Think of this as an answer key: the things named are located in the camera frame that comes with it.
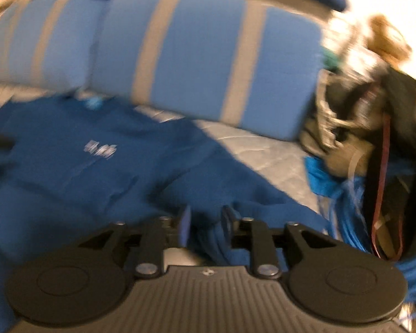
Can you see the navy blue hoodie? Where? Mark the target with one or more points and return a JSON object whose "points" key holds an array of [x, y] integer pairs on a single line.
{"points": [[72, 180]]}

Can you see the bright blue cloth piece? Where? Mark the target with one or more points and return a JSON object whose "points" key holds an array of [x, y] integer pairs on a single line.
{"points": [[319, 177]]}

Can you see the small green item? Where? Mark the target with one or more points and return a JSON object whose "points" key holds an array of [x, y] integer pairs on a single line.
{"points": [[327, 60]]}

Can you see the black bag with red trim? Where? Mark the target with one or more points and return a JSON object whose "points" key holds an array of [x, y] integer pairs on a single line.
{"points": [[402, 111]]}

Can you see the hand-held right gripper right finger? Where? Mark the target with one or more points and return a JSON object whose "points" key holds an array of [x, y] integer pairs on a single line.
{"points": [[225, 223]]}

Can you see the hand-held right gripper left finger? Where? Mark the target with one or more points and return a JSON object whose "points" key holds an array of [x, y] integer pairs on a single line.
{"points": [[184, 225]]}

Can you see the blue grey-striped pillow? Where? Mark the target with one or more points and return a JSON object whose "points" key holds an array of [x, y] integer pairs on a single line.
{"points": [[194, 48], [20, 48]]}

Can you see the white striped cloth bag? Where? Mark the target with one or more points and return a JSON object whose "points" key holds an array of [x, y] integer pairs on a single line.
{"points": [[329, 121]]}

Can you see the beige plush toy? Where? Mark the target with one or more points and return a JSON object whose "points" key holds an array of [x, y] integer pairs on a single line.
{"points": [[346, 161]]}

